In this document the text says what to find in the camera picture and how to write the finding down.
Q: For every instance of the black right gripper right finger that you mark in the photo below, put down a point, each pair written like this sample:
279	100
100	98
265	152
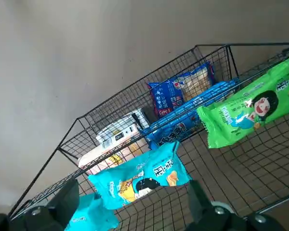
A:
207	214

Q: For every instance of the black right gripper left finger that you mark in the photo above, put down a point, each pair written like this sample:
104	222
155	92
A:
60	209

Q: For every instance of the blue chips packet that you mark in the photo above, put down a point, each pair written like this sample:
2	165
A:
173	130

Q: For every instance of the green chips packet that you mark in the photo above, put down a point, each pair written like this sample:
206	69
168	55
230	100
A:
243	108

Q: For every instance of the pink white snack box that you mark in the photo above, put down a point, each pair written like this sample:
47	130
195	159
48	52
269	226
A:
115	134

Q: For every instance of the blue biscuit packet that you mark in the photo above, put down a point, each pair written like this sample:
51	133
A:
168	93

